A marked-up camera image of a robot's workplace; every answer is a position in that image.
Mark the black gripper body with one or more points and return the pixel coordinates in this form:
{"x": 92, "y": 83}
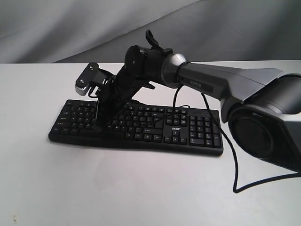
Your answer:
{"x": 115, "y": 91}

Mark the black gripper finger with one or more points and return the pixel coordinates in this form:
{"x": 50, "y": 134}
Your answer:
{"x": 96, "y": 126}

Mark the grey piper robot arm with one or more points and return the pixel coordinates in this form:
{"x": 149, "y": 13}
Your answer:
{"x": 262, "y": 107}

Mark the black acer keyboard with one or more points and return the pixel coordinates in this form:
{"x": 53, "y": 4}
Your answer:
{"x": 141, "y": 127}

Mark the grey backdrop cloth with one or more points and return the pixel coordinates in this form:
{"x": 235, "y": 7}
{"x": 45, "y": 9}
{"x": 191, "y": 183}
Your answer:
{"x": 79, "y": 31}

